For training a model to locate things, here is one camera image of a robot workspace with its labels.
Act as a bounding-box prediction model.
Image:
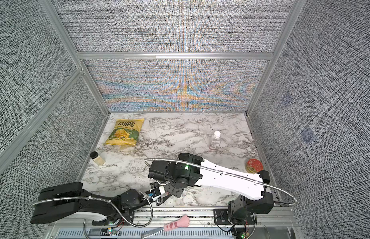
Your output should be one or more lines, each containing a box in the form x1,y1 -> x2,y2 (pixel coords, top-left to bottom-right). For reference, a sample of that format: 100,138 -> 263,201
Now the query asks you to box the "clear bottle purple label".
210,134 -> 221,150

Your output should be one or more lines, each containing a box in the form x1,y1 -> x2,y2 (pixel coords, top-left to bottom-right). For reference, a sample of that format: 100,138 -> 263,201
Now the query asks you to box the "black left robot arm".
31,182 -> 171,226

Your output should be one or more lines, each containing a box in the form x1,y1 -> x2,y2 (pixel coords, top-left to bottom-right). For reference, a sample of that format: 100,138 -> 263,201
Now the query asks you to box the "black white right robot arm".
148,153 -> 274,226

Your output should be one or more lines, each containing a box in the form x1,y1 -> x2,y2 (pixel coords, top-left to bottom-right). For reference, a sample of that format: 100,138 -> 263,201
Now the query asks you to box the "pink cat paw stick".
141,215 -> 190,239

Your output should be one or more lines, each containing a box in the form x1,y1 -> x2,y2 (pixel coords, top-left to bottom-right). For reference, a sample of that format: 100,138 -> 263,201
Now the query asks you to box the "yellow green chips bag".
104,119 -> 145,146

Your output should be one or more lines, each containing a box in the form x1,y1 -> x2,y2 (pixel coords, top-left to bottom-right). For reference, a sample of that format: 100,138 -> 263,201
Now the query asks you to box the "round gold tin red lid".
245,158 -> 264,174

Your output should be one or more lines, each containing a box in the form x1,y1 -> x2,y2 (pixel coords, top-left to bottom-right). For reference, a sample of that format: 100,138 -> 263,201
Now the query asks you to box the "small jar black lid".
89,151 -> 105,166

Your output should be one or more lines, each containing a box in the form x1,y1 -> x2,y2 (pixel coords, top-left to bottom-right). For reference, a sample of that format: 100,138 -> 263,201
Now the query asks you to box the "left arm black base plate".
91,218 -> 130,227

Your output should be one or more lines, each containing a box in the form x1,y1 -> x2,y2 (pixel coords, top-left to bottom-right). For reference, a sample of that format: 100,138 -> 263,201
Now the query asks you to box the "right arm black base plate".
214,208 -> 257,233

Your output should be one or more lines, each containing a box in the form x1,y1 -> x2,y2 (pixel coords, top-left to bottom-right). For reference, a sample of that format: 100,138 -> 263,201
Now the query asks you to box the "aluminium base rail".
44,207 -> 304,239

